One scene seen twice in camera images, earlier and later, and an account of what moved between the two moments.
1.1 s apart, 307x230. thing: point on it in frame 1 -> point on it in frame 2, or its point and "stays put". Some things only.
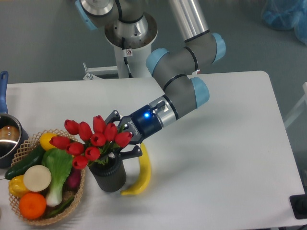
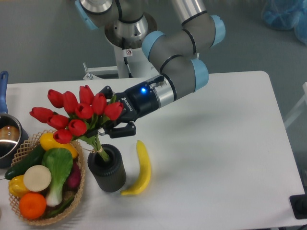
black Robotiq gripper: (142, 124) -> (136, 102)
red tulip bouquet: (87, 145) -> (77, 116)
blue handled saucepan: (12, 133) stays put
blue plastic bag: (284, 15) stays put
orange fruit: (32, 205) stays put
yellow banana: (145, 173) stays put
